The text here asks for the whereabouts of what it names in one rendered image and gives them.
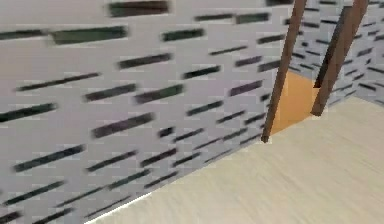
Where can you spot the brown wooden door frame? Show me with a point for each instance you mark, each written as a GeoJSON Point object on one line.
{"type": "Point", "coordinates": [284, 70]}

